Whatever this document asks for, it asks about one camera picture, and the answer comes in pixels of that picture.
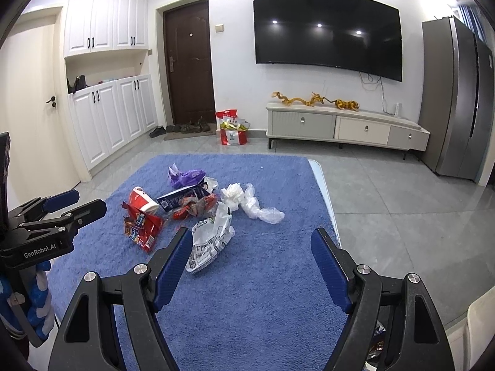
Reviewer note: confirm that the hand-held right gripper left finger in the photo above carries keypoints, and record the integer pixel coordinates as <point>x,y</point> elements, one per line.
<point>174,266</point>

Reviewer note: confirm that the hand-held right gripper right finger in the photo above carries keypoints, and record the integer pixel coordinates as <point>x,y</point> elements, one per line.
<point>332,274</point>

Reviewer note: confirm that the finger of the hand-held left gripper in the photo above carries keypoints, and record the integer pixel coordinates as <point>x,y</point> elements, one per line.
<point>89,208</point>
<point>62,199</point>

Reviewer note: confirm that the white printed plastic bag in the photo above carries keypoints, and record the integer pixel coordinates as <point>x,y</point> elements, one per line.
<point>209,239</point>

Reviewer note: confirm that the red snack packet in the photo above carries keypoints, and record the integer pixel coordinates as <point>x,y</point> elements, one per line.
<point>141,228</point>

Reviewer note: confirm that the red paper cup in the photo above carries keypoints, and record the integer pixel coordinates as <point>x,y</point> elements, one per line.
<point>141,201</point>

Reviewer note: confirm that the red wrapper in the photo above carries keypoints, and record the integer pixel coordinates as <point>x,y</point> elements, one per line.
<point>189,210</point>

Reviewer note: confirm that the dark blue snack packet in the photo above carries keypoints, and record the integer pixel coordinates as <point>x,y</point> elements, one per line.
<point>178,199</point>

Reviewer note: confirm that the purple plastic bag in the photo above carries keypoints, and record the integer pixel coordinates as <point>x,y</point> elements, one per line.
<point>189,177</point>

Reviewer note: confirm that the clear plastic bag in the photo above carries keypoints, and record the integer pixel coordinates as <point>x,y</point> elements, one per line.
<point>263,214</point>

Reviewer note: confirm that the white tissue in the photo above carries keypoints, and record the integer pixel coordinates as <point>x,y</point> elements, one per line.
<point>232,195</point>

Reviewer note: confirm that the person's left hand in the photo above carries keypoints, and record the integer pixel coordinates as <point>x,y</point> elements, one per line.
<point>40,301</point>

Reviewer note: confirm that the white base cabinet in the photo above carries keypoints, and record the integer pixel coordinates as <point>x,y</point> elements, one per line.
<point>108,119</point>

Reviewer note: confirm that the black shoe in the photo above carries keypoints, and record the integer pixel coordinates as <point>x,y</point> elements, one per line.
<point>157,131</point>

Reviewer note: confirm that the blue fluffy blanket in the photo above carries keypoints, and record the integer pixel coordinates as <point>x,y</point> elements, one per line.
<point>270,185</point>

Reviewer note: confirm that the black handbag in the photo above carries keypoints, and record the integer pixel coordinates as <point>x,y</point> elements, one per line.
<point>79,83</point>

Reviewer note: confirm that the cream interior door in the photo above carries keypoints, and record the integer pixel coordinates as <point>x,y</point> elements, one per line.
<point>31,85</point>

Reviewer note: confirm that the grey doormat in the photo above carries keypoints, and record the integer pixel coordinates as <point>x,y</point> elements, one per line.
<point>193,135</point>

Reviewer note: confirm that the brown shoe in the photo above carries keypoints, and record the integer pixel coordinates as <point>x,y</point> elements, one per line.
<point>204,123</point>
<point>189,128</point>

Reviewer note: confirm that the red and white gift bag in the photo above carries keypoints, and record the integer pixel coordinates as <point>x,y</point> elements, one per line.
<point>232,137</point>

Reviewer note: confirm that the grey and cream television stand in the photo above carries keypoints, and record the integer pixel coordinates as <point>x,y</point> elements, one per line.
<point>301,121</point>

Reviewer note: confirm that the gold tiger figurine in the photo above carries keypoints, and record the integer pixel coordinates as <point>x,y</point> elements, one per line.
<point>346,104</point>

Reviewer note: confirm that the dark brown entrance door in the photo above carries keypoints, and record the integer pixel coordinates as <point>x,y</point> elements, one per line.
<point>189,65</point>

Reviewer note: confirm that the small white bottle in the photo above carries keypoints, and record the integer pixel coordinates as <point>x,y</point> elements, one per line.
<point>397,109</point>

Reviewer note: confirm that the gold dragon figurine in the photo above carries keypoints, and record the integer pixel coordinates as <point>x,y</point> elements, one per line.
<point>290,100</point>

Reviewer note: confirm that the grey refrigerator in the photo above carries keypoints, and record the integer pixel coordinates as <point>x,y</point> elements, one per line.
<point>448,104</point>

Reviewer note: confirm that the blue striped curtain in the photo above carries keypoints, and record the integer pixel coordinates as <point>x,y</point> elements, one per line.
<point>473,19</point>

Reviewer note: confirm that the white wall cabinet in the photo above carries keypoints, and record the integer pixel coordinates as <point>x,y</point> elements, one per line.
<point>104,15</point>

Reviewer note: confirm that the black wall television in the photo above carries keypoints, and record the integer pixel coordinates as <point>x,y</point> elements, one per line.
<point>325,31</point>

